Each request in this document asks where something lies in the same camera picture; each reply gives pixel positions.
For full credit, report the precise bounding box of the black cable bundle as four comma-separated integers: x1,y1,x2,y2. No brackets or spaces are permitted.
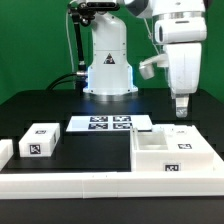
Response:
46,70,88,91

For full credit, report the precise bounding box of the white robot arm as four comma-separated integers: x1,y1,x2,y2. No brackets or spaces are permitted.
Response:
85,0,207,118

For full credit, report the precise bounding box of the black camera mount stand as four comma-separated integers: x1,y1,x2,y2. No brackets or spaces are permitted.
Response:
67,0,120,73

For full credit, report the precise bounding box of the white door panel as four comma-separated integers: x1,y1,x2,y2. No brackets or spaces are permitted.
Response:
163,124,214,155
152,124,164,132

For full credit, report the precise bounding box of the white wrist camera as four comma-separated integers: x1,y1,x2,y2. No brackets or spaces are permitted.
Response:
139,54,168,80

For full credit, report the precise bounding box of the white cabinet top block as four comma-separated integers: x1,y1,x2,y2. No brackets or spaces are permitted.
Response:
19,123,60,157

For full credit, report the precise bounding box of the white U-shaped obstacle wall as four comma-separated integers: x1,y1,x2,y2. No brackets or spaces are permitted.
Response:
0,126,224,200

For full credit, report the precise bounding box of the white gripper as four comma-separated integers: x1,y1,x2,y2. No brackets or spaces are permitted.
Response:
154,17,207,118

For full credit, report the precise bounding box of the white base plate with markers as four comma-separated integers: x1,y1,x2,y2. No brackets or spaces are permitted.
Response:
66,115,152,132

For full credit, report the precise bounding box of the white cabinet body box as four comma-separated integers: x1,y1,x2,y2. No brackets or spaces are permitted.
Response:
130,128,215,172

